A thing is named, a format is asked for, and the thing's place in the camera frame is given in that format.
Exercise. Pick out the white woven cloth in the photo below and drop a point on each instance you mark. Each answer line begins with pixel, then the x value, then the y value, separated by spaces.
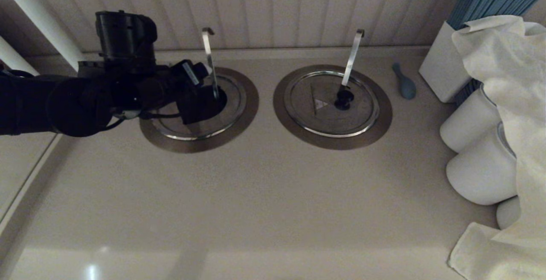
pixel 512 79

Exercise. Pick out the right round metal lid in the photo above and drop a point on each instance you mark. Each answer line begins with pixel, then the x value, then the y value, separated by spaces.
pixel 332 144

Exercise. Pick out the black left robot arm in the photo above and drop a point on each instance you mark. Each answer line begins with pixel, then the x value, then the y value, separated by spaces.
pixel 64 105

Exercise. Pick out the small white ceramic jar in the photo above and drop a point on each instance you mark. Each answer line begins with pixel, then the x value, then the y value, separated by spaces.
pixel 507 214

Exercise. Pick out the short white pole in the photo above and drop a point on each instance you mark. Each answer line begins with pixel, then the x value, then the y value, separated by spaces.
pixel 13 56

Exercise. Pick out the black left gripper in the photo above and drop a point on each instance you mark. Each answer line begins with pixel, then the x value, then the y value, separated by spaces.
pixel 162 88

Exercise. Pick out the steel soup pot insert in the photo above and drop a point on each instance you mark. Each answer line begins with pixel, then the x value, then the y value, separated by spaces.
pixel 204 109

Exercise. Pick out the long white pole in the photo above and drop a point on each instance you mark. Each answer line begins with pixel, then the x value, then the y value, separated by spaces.
pixel 38 15

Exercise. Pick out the white straw holder box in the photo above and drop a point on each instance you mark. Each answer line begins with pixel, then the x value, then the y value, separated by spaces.
pixel 443 67

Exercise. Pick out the blue plastic spoon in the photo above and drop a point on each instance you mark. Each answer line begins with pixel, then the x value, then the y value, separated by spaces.
pixel 406 87

